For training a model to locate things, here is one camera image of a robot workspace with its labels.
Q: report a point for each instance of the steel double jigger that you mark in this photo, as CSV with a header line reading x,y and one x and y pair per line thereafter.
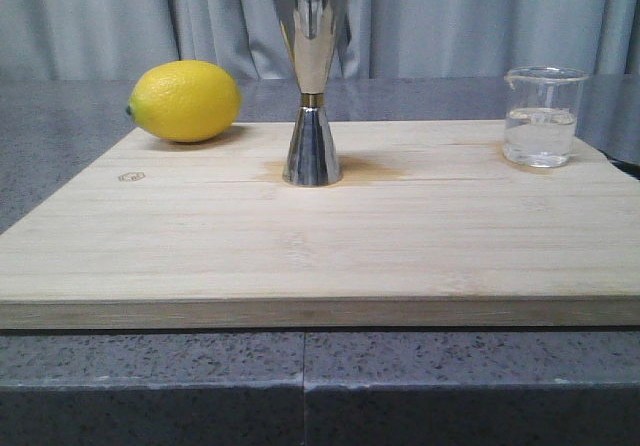
x,y
310,30

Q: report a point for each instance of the glass beaker with liquid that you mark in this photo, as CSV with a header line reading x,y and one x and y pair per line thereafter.
x,y
543,105

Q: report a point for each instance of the wooden cutting board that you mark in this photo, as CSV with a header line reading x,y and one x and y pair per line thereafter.
x,y
429,226

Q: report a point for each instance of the yellow lemon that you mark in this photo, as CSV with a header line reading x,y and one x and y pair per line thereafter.
x,y
185,101

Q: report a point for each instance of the grey curtain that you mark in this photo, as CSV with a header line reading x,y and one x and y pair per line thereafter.
x,y
120,39

